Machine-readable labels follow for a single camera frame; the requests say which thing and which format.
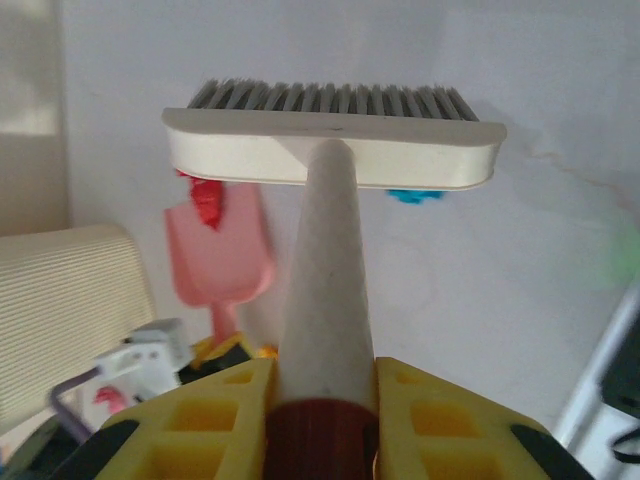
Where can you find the pink paper scrap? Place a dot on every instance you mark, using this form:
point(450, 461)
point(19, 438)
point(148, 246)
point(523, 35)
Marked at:
point(107, 397)

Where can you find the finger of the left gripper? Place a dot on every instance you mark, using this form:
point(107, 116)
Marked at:
point(220, 360)

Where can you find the orange paper scrap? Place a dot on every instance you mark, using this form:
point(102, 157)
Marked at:
point(267, 352)

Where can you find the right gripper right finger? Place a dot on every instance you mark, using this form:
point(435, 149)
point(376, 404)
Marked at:
point(450, 425)

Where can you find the pink plastic dustpan scoop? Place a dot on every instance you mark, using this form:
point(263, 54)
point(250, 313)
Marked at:
point(225, 265)

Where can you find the blue paper scrap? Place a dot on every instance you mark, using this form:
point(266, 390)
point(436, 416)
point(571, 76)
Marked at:
point(412, 196)

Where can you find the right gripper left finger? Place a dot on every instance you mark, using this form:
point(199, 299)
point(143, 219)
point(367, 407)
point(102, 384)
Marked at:
point(200, 425)

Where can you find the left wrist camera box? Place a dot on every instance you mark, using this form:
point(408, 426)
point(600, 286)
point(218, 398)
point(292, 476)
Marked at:
point(145, 355)

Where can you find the red paper scrap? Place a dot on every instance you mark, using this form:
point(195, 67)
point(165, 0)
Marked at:
point(206, 202)

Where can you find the cream hand brush grey bristles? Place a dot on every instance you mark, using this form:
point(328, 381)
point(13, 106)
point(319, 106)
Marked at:
point(330, 250)

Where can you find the cream trash bin with bag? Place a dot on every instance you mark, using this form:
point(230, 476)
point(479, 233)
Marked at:
point(65, 300)

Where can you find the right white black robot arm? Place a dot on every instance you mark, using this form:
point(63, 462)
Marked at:
point(590, 390)

